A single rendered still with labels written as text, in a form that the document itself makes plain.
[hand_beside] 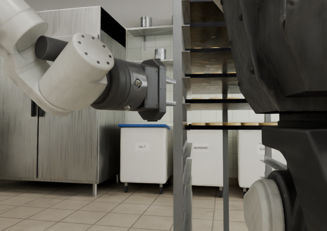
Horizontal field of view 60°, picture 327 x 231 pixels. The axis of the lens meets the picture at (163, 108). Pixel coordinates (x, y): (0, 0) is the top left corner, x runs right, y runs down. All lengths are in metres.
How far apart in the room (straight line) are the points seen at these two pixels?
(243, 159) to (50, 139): 2.05
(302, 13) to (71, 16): 3.26
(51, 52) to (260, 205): 0.34
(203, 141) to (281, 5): 2.81
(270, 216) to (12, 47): 0.38
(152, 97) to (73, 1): 4.10
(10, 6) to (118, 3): 3.85
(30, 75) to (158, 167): 2.75
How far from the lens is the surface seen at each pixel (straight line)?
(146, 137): 3.13
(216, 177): 3.07
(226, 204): 1.66
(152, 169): 3.15
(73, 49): 0.39
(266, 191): 0.37
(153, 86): 0.53
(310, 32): 0.25
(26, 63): 0.46
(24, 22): 0.43
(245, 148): 3.03
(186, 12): 1.16
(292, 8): 0.25
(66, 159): 3.23
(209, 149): 3.03
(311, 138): 0.29
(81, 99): 0.43
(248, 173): 3.06
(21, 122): 3.52
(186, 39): 1.17
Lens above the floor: 0.80
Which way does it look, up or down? 3 degrees up
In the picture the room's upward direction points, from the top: straight up
